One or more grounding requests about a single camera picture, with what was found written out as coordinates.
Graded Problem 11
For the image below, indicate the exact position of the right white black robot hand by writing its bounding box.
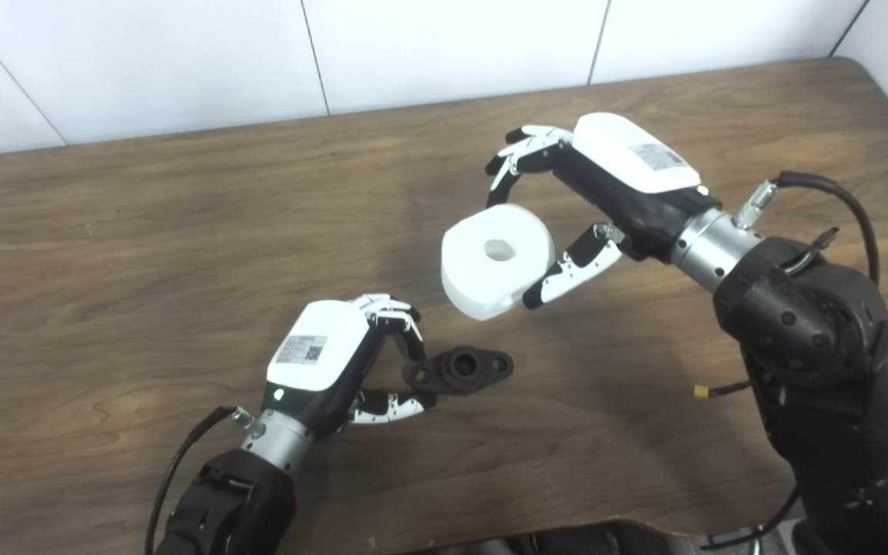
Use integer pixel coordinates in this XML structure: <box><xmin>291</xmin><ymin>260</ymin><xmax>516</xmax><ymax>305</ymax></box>
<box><xmin>486</xmin><ymin>113</ymin><xmax>723</xmax><ymax>311</ymax></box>

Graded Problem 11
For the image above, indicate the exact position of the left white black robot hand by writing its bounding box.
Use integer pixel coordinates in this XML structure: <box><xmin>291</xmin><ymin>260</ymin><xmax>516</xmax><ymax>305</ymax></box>
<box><xmin>261</xmin><ymin>294</ymin><xmax>437</xmax><ymax>441</ymax></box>

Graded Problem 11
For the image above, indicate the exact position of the black flanged holder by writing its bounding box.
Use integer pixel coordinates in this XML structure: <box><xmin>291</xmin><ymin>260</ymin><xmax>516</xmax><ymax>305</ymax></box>
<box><xmin>402</xmin><ymin>346</ymin><xmax>515</xmax><ymax>397</ymax></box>

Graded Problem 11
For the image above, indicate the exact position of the round white plastic piece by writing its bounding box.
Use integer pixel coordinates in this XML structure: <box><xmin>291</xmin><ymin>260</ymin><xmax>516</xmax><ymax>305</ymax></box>
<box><xmin>440</xmin><ymin>203</ymin><xmax>556</xmax><ymax>321</ymax></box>

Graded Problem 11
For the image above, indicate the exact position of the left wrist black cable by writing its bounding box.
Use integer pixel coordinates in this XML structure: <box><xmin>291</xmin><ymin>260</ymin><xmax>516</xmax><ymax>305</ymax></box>
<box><xmin>143</xmin><ymin>405</ymin><xmax>256</xmax><ymax>555</ymax></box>

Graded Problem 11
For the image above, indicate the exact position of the yellow plug with thin wire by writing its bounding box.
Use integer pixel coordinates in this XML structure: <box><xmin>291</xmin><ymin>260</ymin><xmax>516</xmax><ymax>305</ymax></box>
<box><xmin>694</xmin><ymin>379</ymin><xmax>753</xmax><ymax>400</ymax></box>

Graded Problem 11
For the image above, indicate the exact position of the thin black hanging cable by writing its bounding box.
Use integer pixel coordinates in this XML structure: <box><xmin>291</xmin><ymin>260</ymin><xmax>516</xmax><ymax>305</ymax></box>
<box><xmin>702</xmin><ymin>486</ymin><xmax>801</xmax><ymax>550</ymax></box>

